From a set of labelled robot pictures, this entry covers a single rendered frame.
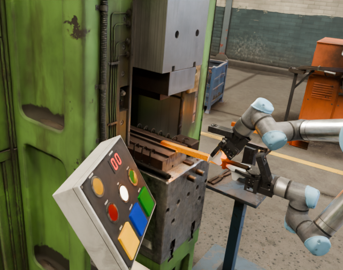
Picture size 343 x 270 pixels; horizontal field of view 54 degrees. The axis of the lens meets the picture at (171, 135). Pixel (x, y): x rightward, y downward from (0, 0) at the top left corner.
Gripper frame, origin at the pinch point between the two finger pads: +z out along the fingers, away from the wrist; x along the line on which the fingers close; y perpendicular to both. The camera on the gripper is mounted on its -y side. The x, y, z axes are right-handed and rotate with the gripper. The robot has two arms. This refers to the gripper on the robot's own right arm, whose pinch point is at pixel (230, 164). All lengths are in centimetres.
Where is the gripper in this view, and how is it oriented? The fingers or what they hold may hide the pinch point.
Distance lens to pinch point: 143.6
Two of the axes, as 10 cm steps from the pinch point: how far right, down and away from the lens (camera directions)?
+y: -0.8, 9.2, 3.8
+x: 5.6, -2.8, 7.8
